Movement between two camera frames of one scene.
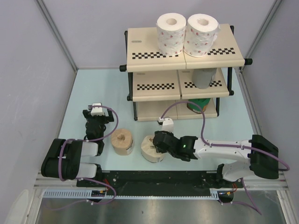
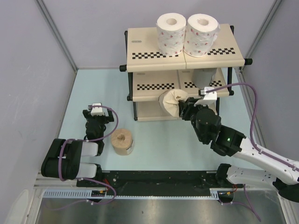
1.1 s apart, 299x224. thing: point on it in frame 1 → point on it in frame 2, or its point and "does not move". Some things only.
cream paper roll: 149,151 → 168,100
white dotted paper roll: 171,30 does not move
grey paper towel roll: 202,77 does not move
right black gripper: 168,133 → 182,105
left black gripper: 108,118 does not move
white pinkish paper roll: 201,32 does not move
